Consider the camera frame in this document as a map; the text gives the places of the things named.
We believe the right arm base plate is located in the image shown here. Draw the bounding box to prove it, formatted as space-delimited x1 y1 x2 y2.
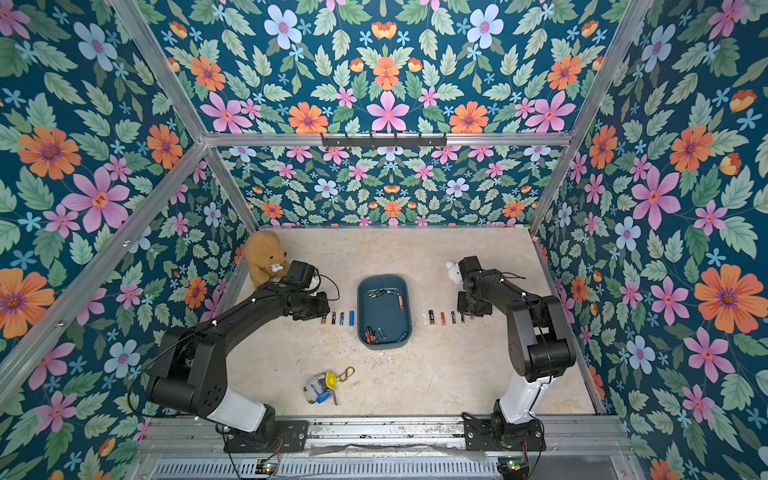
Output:
461 412 546 452

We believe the brown teddy bear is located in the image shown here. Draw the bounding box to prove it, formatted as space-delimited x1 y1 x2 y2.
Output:
244 230 288 288

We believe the keychain toy with yellow cap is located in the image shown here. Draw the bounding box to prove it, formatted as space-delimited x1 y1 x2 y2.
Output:
303 366 355 405

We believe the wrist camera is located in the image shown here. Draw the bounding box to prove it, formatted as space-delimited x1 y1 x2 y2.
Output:
283 260 321 291
458 256 483 281

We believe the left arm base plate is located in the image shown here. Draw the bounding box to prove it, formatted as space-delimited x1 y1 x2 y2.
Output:
224 420 309 454

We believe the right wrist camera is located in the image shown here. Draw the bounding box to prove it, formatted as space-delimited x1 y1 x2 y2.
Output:
458 256 483 281

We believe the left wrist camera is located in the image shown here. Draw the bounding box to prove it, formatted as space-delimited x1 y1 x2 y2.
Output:
283 260 321 291

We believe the teal plastic storage box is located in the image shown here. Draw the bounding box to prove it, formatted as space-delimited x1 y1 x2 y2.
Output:
356 274 413 350

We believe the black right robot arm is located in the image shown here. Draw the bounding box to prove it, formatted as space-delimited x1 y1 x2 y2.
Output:
457 268 576 433

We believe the white plush toy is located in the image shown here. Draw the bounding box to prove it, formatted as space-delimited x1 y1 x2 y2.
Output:
446 261 463 286

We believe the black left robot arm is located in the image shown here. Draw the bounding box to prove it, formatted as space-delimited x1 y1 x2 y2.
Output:
146 282 330 433

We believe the black hook rail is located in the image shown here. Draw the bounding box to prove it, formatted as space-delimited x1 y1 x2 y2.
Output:
321 133 448 149

